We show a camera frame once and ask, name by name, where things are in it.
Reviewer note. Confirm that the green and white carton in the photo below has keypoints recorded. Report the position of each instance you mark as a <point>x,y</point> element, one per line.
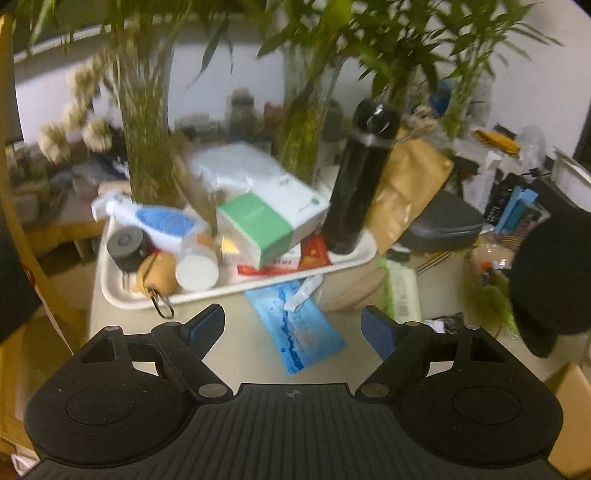
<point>272,221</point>

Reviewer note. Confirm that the white plastic wrapped package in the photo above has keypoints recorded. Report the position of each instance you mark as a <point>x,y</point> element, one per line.
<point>235,170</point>

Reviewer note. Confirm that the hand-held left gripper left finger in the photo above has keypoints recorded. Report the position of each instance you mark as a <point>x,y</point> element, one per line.
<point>205,330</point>

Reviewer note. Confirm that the black carton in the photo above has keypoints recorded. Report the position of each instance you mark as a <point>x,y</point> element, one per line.
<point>505,196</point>

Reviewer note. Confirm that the red snack packet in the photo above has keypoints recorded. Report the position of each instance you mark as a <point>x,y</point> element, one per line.
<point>314,254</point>

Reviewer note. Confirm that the bamboo plant in glass vase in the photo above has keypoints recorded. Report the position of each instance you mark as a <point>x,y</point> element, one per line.
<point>461,101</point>
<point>304,129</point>
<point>143,138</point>
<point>397,60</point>

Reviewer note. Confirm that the black round container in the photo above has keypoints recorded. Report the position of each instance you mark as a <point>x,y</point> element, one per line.
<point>127,247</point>

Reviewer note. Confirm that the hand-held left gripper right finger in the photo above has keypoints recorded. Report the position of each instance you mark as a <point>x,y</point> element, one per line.
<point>379,332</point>

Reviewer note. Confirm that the clear pink plastic bowl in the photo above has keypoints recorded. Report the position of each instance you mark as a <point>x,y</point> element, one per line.
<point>491,258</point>

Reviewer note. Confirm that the grey zip case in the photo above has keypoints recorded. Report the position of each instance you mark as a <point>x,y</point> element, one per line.
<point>443,221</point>

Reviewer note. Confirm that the red and white flat box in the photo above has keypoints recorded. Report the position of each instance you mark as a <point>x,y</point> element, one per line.
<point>272,267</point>

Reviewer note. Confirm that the green plastic packet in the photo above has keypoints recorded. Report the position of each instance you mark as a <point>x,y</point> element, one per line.
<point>498,302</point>

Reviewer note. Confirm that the grey lidded jar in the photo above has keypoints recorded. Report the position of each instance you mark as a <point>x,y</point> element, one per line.
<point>242,113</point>

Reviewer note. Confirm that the white cap pill bottle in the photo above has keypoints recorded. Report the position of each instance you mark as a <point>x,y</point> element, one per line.
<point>197,270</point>

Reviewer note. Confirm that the small white wrapper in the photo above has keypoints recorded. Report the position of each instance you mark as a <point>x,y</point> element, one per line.
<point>302,290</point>

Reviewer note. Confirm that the brown paper roll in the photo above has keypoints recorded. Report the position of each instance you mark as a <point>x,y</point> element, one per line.
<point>355,290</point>

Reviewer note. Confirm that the white storage bin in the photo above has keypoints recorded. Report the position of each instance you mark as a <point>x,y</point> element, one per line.
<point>572,168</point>

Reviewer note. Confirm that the black carabiner clip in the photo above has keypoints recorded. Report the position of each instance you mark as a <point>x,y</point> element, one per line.
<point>161,304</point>

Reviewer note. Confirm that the brown cardboard box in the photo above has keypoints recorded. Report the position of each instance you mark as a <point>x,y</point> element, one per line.
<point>575,415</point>

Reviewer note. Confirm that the white spray bottle blue label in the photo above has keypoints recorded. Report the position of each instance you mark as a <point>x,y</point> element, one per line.
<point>161,221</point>

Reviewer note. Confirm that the white plastic tray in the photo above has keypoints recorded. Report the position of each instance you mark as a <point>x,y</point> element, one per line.
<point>240,288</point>

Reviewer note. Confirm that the brown paper bag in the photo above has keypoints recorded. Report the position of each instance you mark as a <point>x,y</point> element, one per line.
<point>411,189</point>

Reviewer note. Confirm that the blue wet wipes packet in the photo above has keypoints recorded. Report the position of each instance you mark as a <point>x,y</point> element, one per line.
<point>300,332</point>

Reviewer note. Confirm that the blue carton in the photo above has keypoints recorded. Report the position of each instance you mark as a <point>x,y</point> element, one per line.
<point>517,207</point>

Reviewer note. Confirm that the tall white carton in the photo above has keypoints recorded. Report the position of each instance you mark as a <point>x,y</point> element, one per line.
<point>482,180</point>

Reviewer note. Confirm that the black thermos bottle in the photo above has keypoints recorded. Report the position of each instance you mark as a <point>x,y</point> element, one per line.
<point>358,184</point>

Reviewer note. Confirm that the yellow and black pouch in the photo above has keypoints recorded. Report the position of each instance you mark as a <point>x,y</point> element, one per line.
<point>498,141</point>

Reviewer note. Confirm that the clear plastic bag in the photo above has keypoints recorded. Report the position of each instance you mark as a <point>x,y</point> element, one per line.
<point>533,143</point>

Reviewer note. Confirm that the small black tripod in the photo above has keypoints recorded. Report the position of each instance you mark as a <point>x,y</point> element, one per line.
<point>458,173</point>

